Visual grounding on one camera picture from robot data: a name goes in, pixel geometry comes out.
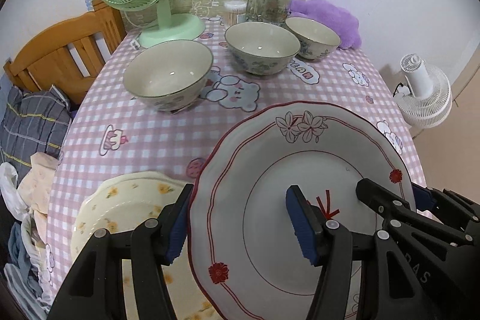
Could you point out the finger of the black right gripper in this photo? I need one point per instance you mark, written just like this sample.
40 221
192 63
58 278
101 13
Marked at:
386 203
446 201

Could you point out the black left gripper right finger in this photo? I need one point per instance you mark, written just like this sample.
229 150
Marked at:
329 245

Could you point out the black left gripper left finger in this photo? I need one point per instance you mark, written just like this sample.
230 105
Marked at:
93 288

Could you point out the white plate with red rim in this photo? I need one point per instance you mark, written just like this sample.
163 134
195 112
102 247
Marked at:
275 186

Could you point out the cream plate with yellow flowers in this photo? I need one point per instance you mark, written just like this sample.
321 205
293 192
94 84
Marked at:
120 204

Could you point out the cream floral bowl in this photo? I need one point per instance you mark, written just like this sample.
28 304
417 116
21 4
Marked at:
316 40
261 49

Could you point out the large cream ceramic bowl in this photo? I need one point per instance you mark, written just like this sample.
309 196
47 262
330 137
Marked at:
169 76

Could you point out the pile of clothes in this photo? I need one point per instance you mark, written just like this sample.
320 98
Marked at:
29 259

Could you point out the white standing fan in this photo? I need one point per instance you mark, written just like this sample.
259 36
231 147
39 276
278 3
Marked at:
425 98

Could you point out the white plastic bag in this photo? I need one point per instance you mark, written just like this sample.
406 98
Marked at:
14 202

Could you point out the pink checkered tablecloth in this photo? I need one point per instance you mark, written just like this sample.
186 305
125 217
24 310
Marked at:
114 134

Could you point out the grey plaid pillow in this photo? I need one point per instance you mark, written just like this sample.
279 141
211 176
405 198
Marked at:
33 122

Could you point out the purple plush toy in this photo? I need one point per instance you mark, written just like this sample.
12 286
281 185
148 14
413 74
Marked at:
338 19

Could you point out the glass jar with dark lid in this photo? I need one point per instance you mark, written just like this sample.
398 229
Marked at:
272 3

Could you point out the glass mug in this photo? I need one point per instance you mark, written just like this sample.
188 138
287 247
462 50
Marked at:
256 11

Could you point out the toothpick container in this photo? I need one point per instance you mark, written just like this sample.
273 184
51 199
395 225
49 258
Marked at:
235 12

